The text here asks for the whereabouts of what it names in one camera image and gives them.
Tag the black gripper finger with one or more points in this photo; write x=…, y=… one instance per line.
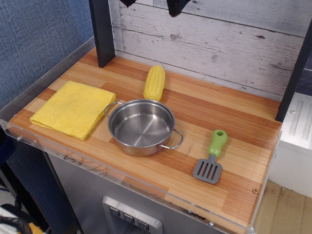
x=176, y=6
x=128, y=3

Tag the green grey toy spatula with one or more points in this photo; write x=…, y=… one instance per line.
x=208, y=170

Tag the yellow folded cloth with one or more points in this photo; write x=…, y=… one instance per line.
x=74, y=109

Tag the yellow toy corn cob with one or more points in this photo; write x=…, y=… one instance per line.
x=154, y=84

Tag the stainless steel pot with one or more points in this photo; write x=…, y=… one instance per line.
x=142, y=127

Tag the grey toy kitchen cabinet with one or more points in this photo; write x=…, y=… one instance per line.
x=85, y=189

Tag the white ribbed box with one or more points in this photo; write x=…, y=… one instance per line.
x=291, y=166

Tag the silver button panel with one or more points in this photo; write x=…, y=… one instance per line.
x=124, y=219

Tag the black left upright post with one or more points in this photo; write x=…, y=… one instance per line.
x=102, y=28

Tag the black upright post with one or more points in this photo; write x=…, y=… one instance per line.
x=102, y=28
x=296, y=74

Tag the black right upright post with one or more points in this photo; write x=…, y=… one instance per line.
x=296, y=74

